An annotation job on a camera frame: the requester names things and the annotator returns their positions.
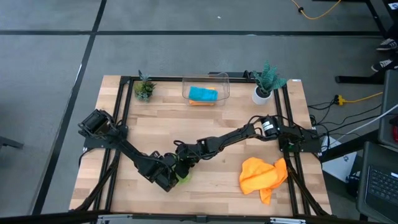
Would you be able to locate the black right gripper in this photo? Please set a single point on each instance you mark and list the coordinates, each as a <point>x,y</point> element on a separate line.
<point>189,153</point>

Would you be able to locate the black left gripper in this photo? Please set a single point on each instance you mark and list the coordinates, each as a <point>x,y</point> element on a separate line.
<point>158,175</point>

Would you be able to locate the green microfiber towel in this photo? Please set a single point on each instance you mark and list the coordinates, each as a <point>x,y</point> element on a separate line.
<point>185,179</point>

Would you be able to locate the orange microfiber towel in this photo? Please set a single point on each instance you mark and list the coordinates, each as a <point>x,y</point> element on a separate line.
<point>199,103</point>
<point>261,177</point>

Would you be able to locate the teal microfiber towel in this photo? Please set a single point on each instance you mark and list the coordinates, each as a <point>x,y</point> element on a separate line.
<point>202,94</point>

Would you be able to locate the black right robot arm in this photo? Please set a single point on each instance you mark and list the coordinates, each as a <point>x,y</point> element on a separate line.
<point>236,137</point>

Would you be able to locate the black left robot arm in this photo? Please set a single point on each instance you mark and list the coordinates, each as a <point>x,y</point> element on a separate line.
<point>124,146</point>

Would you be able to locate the small green succulent plant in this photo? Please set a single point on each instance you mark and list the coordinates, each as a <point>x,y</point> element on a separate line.
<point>144,88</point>

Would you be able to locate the clear plastic bin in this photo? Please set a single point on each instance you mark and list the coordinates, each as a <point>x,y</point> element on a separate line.
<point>205,80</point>

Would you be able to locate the snake plant in white pot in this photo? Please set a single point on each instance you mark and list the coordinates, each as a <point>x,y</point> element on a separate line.
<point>267,81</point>

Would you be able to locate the white box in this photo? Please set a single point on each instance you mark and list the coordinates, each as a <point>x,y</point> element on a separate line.
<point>342,165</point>

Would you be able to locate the black desk foot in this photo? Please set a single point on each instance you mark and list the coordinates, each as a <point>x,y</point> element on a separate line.
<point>9,143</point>

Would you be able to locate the grey equipment case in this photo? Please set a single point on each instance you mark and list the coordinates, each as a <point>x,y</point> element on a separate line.
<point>388,109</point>

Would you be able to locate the red object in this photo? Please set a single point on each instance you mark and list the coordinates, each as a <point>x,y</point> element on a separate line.
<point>395,130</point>

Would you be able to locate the person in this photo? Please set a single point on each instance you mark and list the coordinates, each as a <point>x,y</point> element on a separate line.
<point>387,45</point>

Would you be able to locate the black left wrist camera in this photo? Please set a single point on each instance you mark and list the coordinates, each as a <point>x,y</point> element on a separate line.
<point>161,157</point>

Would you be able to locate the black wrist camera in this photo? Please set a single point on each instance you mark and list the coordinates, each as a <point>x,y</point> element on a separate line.
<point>161,157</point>
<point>202,143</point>

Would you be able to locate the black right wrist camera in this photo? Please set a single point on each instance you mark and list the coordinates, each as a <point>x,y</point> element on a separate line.
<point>202,143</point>

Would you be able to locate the black rail with grey brackets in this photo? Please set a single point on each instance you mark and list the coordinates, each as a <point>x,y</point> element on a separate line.
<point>199,218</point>

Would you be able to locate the black aluminium table frame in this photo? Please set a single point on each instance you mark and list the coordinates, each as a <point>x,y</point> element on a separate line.
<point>168,79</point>

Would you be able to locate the black desk frame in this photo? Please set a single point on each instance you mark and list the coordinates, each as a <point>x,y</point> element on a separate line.
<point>357,79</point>

